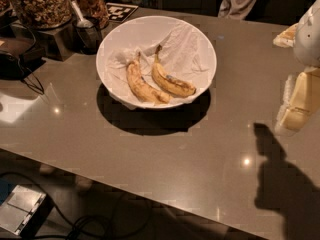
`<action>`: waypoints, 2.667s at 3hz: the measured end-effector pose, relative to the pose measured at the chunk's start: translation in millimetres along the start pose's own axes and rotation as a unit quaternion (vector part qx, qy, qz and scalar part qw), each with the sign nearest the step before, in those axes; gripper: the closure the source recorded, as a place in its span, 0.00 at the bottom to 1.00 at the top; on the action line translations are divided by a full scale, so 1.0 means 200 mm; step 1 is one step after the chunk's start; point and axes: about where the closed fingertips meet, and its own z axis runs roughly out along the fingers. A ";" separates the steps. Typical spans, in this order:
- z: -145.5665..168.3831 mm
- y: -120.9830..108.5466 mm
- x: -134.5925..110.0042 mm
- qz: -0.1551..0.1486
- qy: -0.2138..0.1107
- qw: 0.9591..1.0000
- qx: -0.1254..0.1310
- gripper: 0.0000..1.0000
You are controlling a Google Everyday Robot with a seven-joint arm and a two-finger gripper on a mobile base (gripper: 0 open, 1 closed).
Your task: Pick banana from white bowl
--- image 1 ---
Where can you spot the white paper towel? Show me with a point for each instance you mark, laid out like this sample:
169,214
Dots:
162,69

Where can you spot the black white fiducial marker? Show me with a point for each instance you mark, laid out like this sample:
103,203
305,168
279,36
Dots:
120,12

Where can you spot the dark metal stand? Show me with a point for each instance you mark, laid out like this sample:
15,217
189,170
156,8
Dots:
58,42

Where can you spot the white bowl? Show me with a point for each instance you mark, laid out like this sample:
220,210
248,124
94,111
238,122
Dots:
186,54

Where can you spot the white plastic spoon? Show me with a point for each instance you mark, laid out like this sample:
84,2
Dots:
82,22

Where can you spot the black cup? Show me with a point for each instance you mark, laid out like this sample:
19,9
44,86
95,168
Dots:
87,40

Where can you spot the grey box on floor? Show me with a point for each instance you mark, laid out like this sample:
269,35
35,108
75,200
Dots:
23,210

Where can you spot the large jar of nuts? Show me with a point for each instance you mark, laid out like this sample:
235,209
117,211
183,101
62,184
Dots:
42,14

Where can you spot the spotted banana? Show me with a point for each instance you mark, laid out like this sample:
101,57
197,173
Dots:
170,83
140,88

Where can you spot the small jar of granola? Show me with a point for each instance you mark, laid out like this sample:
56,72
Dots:
96,9

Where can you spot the black device with cable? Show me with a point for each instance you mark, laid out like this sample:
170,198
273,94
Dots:
20,56

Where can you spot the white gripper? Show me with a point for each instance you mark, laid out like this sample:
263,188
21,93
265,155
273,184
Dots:
308,39

